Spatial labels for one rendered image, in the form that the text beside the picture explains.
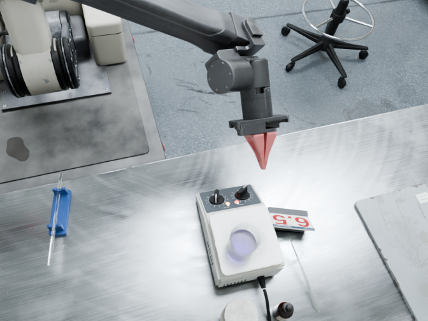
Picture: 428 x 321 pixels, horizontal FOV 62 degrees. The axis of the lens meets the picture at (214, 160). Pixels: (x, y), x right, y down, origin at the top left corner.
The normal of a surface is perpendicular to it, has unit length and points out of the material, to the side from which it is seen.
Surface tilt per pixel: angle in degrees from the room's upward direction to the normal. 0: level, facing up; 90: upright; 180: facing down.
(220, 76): 63
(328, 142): 0
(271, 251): 0
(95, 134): 0
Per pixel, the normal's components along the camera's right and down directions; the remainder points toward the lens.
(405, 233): 0.09, -0.51
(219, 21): 0.41, -0.36
